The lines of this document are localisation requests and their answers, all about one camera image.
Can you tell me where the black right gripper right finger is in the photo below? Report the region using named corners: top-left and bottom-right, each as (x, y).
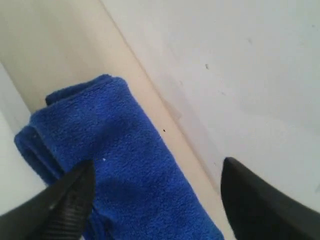
top-left (220, 157), bottom-right (320, 240)

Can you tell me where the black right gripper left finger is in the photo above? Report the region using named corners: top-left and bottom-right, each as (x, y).
top-left (0, 160), bottom-right (96, 240)

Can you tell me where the blue cloth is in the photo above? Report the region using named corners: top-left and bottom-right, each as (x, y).
top-left (14, 74), bottom-right (223, 240)

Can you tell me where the white board with aluminium frame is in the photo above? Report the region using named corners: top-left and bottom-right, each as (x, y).
top-left (0, 65), bottom-right (45, 215)

